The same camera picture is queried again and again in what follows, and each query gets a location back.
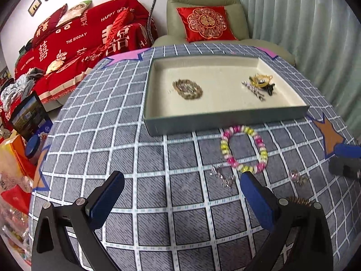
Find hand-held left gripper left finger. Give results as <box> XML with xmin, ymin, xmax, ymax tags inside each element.
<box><xmin>31</xmin><ymin>171</ymin><xmax>125</xmax><ymax>271</ymax></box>

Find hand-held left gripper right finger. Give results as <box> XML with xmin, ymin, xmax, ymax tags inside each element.
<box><xmin>240</xmin><ymin>172</ymin><xmax>335</xmax><ymax>271</ymax></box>

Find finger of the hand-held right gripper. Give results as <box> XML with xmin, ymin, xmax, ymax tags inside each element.
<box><xmin>329</xmin><ymin>157</ymin><xmax>361</xmax><ymax>180</ymax></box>
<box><xmin>334</xmin><ymin>144</ymin><xmax>361</xmax><ymax>159</ymax></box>

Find pink and yellow bead bracelet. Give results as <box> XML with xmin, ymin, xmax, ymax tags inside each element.
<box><xmin>220</xmin><ymin>125</ymin><xmax>268</xmax><ymax>174</ymax></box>

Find grey-green shallow tray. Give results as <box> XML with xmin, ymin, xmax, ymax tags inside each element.
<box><xmin>142</xmin><ymin>56</ymin><xmax>310</xmax><ymax>137</ymax></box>

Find silver rhinestone hair clip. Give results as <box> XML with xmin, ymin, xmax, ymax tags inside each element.
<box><xmin>242</xmin><ymin>80</ymin><xmax>266</xmax><ymax>101</ymax></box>

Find brown star patch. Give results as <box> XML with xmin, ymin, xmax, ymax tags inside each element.
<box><xmin>313</xmin><ymin>113</ymin><xmax>353</xmax><ymax>160</ymax></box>

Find grey checked tablecloth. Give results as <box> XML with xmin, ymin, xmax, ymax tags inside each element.
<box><xmin>28</xmin><ymin>43</ymin><xmax>361</xmax><ymax>271</ymax></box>

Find orange star patch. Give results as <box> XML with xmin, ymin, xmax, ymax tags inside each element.
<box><xmin>32</xmin><ymin>145</ymin><xmax>53</xmax><ymax>189</ymax></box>

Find blue round tin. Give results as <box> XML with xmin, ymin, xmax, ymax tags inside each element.
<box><xmin>25</xmin><ymin>134</ymin><xmax>43</xmax><ymax>159</ymax></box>

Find clear bags of snacks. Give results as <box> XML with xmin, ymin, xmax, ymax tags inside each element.
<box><xmin>0</xmin><ymin>203</ymin><xmax>31</xmax><ymax>266</ymax></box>

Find orange paper bag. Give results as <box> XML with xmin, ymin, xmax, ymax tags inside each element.
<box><xmin>0</xmin><ymin>134</ymin><xmax>37</xmax><ymax>181</ymax></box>

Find blue photo print box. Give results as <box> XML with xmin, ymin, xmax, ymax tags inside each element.
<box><xmin>8</xmin><ymin>90</ymin><xmax>53</xmax><ymax>142</ymax></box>

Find pale green curtain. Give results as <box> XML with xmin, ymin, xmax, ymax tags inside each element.
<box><xmin>231</xmin><ymin>0</ymin><xmax>361</xmax><ymax>136</ymax></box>

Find pink star patch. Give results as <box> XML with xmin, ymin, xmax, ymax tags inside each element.
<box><xmin>255</xmin><ymin>46</ymin><xmax>280</xmax><ymax>60</ymax></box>
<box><xmin>102</xmin><ymin>48</ymin><xmax>150</xmax><ymax>68</ymax></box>

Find beige round cushion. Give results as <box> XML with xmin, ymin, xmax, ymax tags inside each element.
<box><xmin>45</xmin><ymin>59</ymin><xmax>68</xmax><ymax>75</ymax></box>

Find pile of grey clothes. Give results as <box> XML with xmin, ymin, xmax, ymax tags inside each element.
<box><xmin>0</xmin><ymin>68</ymin><xmax>46</xmax><ymax>112</ymax></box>

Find red printed sofa cover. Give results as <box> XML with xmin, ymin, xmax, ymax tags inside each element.
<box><xmin>13</xmin><ymin>0</ymin><xmax>158</xmax><ymax>110</ymax></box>

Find narrow red pillow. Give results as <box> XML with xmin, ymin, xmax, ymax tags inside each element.
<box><xmin>106</xmin><ymin>7</ymin><xmax>134</xmax><ymax>57</ymax></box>

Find large red pillow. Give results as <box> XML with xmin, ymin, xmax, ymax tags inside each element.
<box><xmin>32</xmin><ymin>3</ymin><xmax>68</xmax><ymax>47</ymax></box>

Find red embroidered cushion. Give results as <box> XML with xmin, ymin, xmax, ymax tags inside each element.
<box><xmin>176</xmin><ymin>6</ymin><xmax>239</xmax><ymax>43</ymax></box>

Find white printed pillow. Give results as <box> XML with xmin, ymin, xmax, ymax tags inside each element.
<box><xmin>58</xmin><ymin>0</ymin><xmax>93</xmax><ymax>27</ymax></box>

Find small silver chain earrings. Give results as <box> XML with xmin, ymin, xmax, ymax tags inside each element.
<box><xmin>209</xmin><ymin>166</ymin><xmax>235</xmax><ymax>189</ymax></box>

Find gold coil bracelet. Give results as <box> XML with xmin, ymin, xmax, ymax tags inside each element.
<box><xmin>285</xmin><ymin>196</ymin><xmax>314</xmax><ymax>206</ymax></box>

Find small black picture frame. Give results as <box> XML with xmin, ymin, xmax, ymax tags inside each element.
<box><xmin>28</xmin><ymin>0</ymin><xmax>42</xmax><ymax>16</ymax></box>

